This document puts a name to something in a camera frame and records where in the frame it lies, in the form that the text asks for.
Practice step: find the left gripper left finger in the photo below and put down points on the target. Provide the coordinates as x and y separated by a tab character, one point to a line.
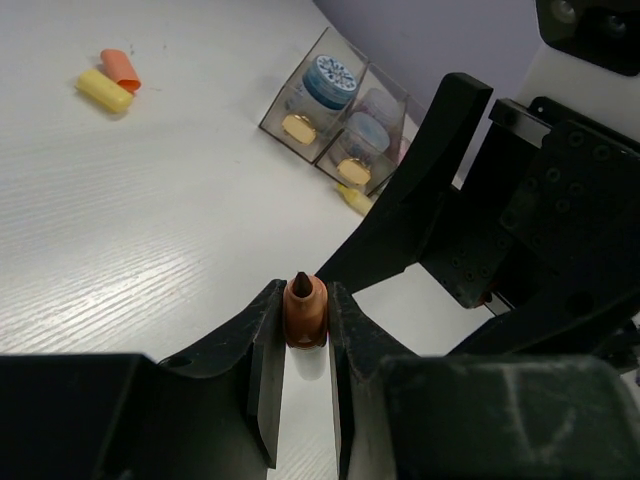
209	411

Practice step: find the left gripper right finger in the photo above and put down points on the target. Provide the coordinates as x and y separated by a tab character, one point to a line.
398	415

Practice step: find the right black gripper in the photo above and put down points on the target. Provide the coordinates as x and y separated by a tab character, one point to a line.
544	231

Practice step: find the yellow highlighter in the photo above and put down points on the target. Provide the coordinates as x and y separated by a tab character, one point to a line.
355	199

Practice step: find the clear jar blue contents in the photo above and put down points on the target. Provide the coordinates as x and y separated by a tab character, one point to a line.
364	139

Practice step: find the clear jar purple contents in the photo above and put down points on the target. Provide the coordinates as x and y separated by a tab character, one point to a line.
384	108

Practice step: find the blue lidded paint jar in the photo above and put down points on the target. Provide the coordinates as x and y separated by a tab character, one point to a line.
326	87

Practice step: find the yellow highlighter cap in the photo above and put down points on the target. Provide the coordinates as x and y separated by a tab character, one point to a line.
104	91

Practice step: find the orange highlighter cap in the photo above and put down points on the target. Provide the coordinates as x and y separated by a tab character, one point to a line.
119	69

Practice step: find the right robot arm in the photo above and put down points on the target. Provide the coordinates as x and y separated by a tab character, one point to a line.
589	63

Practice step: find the smoked drawer organizer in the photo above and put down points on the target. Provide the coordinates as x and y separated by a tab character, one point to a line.
349	172
293	130

